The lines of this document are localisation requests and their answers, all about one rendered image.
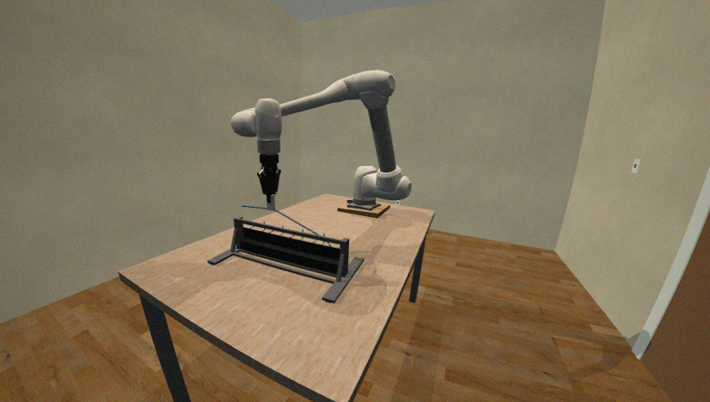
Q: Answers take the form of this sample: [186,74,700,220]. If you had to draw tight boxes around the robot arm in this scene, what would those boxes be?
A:
[230,70,412,210]

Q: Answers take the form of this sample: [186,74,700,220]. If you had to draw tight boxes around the black patch panel rack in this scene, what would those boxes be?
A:
[208,216,364,303]

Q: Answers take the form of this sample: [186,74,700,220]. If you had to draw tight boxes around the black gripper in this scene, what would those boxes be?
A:
[257,154,281,211]

